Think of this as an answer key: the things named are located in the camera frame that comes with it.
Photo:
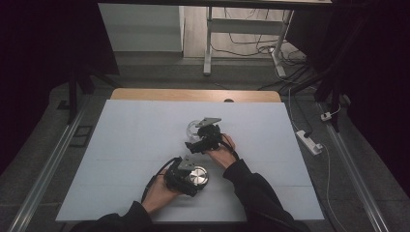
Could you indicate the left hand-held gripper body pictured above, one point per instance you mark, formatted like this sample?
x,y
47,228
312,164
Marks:
x,y
177,177

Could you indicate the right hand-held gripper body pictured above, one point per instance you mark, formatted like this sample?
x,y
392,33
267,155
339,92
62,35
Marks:
x,y
211,133

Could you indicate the person's left hand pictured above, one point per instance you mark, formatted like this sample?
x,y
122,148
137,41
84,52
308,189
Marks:
x,y
159,195

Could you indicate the person's right hand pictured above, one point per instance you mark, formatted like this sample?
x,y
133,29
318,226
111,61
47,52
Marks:
x,y
224,156

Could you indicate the white foam board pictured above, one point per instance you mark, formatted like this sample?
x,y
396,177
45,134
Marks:
x,y
129,135

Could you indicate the black plug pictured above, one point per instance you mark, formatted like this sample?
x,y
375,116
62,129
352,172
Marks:
x,y
307,133

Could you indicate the white power strip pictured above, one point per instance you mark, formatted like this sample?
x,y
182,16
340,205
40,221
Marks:
x,y
307,142

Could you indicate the white adapter plug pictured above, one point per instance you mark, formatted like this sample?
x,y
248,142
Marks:
x,y
326,116

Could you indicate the white cabinet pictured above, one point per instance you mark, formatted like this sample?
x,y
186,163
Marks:
x,y
141,29

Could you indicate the black metal stand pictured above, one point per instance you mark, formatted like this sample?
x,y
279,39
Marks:
x,y
335,96
72,96

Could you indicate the dark curtain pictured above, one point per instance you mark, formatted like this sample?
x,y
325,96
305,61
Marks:
x,y
32,64
380,80

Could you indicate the black rectangular frame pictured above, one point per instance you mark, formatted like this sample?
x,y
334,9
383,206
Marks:
x,y
84,126

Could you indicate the white desk frame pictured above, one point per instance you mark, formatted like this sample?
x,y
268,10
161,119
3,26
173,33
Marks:
x,y
245,26

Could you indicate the metal floor rail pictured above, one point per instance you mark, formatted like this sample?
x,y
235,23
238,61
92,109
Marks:
x,y
45,175
354,175

